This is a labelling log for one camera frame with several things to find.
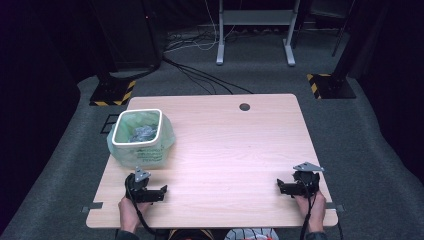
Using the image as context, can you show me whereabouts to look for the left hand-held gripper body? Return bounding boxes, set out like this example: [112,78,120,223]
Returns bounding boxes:
[124,166,162,204]

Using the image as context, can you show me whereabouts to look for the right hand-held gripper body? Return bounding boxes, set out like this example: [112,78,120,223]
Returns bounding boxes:
[282,161,325,198]

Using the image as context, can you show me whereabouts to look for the green plastic garbage bag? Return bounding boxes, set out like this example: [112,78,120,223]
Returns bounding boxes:
[106,110,177,169]

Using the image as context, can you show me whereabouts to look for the grey plastic waste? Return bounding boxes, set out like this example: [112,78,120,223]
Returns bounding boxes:
[129,125,158,144]

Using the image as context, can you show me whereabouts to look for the white bin rim ring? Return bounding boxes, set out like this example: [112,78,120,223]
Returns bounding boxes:
[111,108,163,148]

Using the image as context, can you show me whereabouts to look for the person's left hand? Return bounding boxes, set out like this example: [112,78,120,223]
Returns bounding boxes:
[118,196,151,234]

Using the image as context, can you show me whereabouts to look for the person's right hand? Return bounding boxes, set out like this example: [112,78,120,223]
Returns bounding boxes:
[293,190,327,233]

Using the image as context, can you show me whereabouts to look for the grey table edge clamp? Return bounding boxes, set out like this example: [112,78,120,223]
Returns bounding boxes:
[325,202,345,214]

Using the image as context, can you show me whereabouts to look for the person's left shoe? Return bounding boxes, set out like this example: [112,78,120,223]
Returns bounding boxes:
[168,229,214,240]

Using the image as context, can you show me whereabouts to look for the person's shoe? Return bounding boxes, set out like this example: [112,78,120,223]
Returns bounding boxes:
[223,228,279,240]
[168,229,214,240]

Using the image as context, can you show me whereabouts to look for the person's right shoe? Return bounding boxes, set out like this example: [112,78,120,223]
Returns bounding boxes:
[223,228,279,240]

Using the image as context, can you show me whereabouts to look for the black stand with striped base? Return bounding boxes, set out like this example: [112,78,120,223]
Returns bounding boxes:
[306,0,388,100]
[89,0,138,107]

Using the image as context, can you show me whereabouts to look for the dark curtain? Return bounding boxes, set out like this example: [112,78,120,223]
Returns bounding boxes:
[353,0,424,184]
[0,0,81,231]

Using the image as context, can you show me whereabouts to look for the black cabinet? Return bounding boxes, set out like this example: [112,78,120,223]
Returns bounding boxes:
[93,0,164,73]

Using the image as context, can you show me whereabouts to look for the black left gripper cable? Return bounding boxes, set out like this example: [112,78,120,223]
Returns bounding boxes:
[124,174,157,236]

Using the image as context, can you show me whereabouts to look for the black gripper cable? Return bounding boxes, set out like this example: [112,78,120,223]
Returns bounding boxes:
[124,174,157,236]
[299,173,318,240]

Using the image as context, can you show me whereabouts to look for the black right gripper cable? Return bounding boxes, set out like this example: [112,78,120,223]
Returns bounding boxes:
[299,173,318,240]

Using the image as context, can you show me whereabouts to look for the black floor cables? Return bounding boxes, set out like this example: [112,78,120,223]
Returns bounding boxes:
[163,56,254,95]

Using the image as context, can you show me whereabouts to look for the white floor cables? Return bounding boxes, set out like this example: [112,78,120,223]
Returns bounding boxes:
[164,0,236,54]

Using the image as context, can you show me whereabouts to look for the white metal desk frame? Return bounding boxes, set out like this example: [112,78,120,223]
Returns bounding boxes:
[215,0,301,67]

